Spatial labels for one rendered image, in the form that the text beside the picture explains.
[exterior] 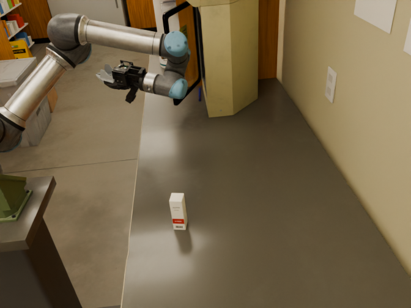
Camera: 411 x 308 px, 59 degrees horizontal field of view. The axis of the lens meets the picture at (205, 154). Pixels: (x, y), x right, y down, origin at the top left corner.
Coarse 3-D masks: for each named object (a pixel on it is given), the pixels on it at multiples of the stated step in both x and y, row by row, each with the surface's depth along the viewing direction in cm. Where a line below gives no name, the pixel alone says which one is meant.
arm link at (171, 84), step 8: (168, 72) 131; (160, 80) 131; (168, 80) 131; (176, 80) 131; (184, 80) 131; (160, 88) 131; (168, 88) 131; (176, 88) 130; (184, 88) 132; (168, 96) 133; (176, 96) 132; (184, 96) 134
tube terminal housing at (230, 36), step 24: (216, 0) 136; (240, 0) 142; (216, 24) 141; (240, 24) 147; (216, 48) 146; (240, 48) 152; (216, 72) 152; (240, 72) 157; (216, 96) 158; (240, 96) 163
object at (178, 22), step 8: (192, 8) 164; (176, 16) 151; (184, 16) 158; (192, 16) 165; (176, 24) 152; (184, 24) 159; (192, 24) 166; (184, 32) 160; (192, 32) 168; (192, 40) 169; (192, 48) 170; (192, 56) 171; (192, 64) 173; (192, 72) 174; (192, 80) 176
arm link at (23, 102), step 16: (48, 48) 129; (80, 48) 130; (48, 64) 129; (64, 64) 131; (32, 80) 128; (48, 80) 130; (16, 96) 128; (32, 96) 128; (0, 112) 125; (16, 112) 127; (16, 128) 127; (0, 144) 124; (16, 144) 133
